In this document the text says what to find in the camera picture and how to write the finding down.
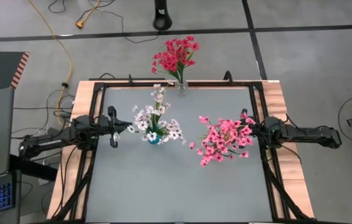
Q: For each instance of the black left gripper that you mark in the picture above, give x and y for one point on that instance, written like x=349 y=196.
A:
x=112 y=124

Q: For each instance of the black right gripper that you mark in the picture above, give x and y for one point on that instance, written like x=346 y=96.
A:
x=259 y=132

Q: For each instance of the clear glass vase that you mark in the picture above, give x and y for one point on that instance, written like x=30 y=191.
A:
x=181 y=85

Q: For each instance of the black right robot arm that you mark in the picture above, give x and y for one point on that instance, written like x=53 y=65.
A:
x=312 y=137

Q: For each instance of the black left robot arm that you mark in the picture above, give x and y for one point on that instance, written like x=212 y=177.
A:
x=48 y=143

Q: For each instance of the blue glass vase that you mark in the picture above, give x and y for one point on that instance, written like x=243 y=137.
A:
x=154 y=140

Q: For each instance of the black desk foot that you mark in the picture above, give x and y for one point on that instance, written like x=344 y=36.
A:
x=32 y=169

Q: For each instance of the black round stand base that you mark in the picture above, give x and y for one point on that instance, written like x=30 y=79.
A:
x=162 y=23

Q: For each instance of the black metal table frame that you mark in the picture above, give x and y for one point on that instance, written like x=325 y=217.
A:
x=213 y=83

